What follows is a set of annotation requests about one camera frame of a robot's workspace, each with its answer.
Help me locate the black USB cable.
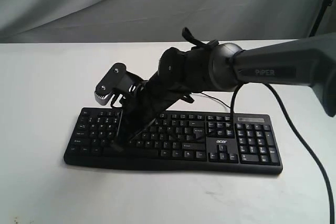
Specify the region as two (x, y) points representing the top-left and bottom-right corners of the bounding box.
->
(199, 92), (236, 115)

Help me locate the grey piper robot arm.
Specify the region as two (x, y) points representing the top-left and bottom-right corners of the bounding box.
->
(112, 33), (335, 152)

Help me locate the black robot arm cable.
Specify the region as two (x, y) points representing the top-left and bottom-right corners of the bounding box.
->
(181, 82), (336, 224)

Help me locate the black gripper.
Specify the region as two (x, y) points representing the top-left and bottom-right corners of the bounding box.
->
(111, 74), (194, 153)

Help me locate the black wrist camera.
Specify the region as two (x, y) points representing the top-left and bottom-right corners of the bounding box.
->
(94, 62), (144, 106)

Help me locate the grey backdrop cloth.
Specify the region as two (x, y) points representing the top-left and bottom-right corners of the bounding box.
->
(1, 0), (322, 43)

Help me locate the black acer keyboard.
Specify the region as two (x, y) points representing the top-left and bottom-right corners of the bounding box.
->
(64, 108), (283, 175)

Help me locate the black stand pole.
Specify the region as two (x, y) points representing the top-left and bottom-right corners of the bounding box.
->
(309, 0), (334, 37)

